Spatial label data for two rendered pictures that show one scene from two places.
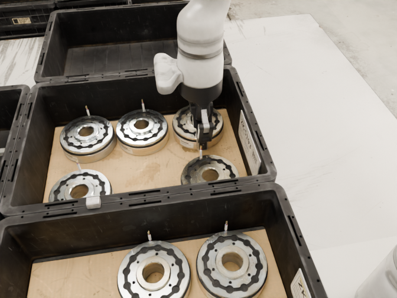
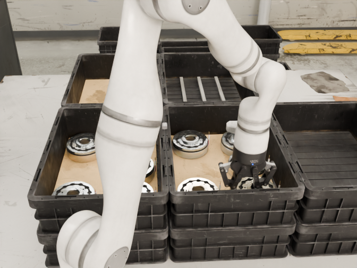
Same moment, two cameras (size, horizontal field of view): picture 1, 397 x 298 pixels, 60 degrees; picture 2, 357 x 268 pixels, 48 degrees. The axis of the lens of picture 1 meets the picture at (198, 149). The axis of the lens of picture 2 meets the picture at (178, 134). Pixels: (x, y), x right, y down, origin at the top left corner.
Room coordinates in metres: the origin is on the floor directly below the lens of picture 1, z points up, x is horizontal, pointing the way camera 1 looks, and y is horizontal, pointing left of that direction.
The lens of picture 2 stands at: (0.38, -0.76, 1.51)
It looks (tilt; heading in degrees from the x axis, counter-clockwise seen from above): 33 degrees down; 95
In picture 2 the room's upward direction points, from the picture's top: 1 degrees clockwise
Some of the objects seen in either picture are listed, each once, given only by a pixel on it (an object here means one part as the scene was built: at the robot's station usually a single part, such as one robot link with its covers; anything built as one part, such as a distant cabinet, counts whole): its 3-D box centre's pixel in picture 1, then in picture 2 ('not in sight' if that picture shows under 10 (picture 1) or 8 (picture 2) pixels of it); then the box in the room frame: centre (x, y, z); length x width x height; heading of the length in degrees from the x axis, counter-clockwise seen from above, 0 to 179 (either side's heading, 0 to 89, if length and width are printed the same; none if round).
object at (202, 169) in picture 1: (210, 175); (198, 190); (0.36, -0.02, 0.86); 0.05 x 0.05 x 0.01
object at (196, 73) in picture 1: (188, 59); (250, 128); (0.47, 0.02, 1.03); 0.11 x 0.09 x 0.06; 99
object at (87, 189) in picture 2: not in sight; (73, 195); (0.07, -0.07, 0.86); 0.10 x 0.10 x 0.01
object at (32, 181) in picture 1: (144, 149); (222, 160); (0.42, 0.10, 0.87); 0.40 x 0.30 x 0.11; 99
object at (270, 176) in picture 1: (140, 129); (223, 144); (0.42, 0.10, 0.92); 0.40 x 0.30 x 0.02; 99
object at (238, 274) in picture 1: (232, 261); not in sight; (0.21, -0.05, 0.86); 0.05 x 0.05 x 0.01
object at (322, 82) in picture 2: not in sight; (323, 81); (0.89, 0.98, 0.71); 0.22 x 0.19 x 0.01; 100
